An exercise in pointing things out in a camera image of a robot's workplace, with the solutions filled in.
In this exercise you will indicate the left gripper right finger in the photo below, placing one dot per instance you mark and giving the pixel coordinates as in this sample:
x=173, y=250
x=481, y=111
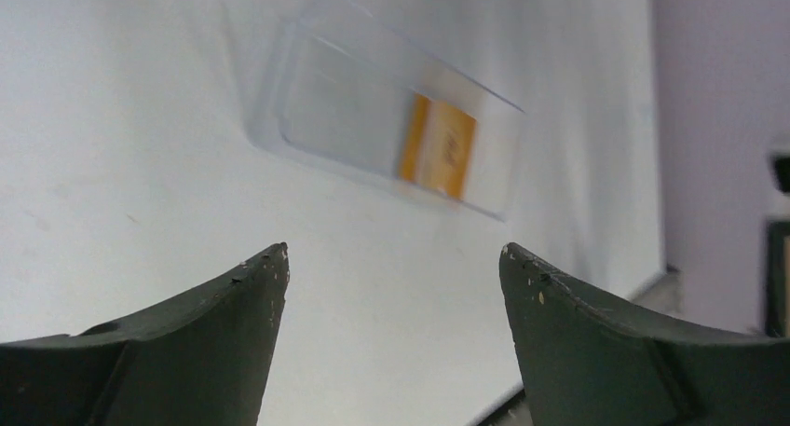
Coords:
x=588, y=357

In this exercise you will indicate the gold credit card in box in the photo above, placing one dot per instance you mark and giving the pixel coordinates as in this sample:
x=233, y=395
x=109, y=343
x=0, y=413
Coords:
x=437, y=147

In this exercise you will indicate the clear plastic card box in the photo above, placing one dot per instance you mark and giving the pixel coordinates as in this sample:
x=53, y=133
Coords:
x=340, y=79

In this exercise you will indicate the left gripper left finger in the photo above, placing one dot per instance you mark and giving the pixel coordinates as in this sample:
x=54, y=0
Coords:
x=201, y=357

